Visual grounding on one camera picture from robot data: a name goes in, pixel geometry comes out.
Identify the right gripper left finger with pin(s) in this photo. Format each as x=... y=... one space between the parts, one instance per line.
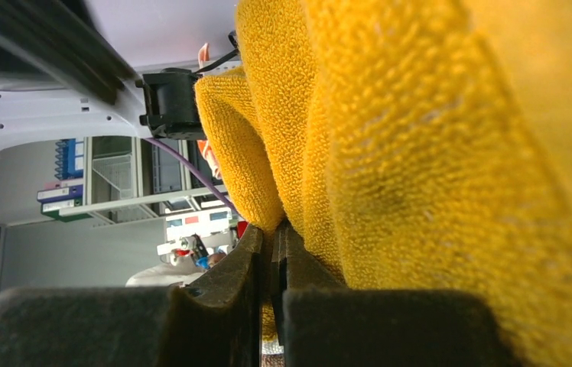
x=216 y=321

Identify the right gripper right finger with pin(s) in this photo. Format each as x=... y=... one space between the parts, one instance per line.
x=322 y=322

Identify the yellow bear towel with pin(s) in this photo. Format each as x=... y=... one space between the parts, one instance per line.
x=412 y=144

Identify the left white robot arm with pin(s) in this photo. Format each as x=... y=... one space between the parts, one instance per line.
x=60 y=79

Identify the background storage shelf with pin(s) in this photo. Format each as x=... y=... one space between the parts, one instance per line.
x=131 y=180

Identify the blue binders stack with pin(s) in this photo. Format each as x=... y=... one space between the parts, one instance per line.
x=67 y=191

